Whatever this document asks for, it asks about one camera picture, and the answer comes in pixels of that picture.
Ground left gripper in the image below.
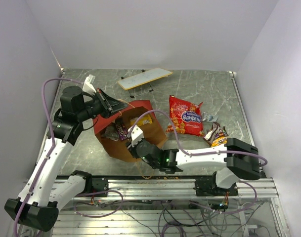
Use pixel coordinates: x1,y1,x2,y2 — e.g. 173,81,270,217
77,88,129,121

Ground red candy bag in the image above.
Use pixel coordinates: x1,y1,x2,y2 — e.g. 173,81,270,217
169,95,204,137

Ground red and brown paper bag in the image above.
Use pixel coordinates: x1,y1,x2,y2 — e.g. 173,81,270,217
93,100,168,163

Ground loose cables under frame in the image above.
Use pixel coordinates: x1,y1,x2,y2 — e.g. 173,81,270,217
73,186,262,237

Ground yellow m&m's pack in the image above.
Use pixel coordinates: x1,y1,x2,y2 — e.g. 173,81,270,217
211,136,227,147

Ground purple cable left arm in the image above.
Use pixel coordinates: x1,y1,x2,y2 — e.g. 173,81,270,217
12,77,126,237

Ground small white blue wrapper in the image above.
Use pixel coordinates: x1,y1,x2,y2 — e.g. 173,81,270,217
202,112,218,122

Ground aluminium rail frame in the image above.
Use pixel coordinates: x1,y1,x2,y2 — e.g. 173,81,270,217
43,176,289,237

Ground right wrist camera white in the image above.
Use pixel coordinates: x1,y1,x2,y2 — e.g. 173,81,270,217
128,125,144,144

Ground small whiteboard on stand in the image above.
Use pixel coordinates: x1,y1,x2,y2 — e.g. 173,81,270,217
117,68,173,98

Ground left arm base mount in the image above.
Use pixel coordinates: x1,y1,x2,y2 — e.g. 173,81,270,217
83,178,109,197

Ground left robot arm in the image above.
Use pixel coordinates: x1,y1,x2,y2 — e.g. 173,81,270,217
4,86,127,232

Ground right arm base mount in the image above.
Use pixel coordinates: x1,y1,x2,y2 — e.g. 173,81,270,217
193,179,238,197

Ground yellow snack box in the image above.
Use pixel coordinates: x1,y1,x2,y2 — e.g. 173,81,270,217
130,114,153,127

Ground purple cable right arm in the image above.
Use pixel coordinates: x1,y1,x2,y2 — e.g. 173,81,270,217
127,109,268,215

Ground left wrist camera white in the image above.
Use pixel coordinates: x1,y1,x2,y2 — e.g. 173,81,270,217
82,74,96,96

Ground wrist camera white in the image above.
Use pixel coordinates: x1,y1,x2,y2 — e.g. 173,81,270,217
82,74,96,96
128,125,144,144

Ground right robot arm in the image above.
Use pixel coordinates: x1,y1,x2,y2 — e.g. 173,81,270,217
127,138,260,196

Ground brown m&m's pack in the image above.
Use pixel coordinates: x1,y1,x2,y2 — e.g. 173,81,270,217
203,122,220,146

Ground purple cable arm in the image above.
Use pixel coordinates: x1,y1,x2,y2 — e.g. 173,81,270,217
127,109,268,215
12,77,126,237

